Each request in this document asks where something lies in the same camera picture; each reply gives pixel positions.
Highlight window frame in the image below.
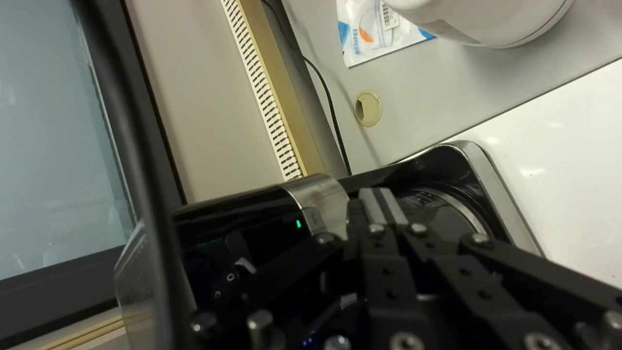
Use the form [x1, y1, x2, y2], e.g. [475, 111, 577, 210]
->
[0, 0, 180, 348]

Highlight perforated baseboard trunking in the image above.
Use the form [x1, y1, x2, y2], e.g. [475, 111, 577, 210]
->
[219, 0, 324, 181]

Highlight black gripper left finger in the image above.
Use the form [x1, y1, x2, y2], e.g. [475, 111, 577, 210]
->
[347, 189, 462, 350]

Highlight black power cable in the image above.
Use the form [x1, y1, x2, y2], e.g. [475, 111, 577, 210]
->
[260, 0, 353, 177]

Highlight white mini fridge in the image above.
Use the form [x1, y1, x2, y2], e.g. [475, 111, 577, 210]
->
[458, 61, 622, 288]

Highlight black silver coffee machine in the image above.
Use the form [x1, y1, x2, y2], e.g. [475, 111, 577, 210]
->
[114, 142, 534, 350]

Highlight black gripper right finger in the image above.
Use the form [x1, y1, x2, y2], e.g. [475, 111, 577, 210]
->
[402, 224, 622, 350]

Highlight white electric kettle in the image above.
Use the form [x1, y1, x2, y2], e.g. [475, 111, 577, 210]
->
[384, 0, 573, 49]

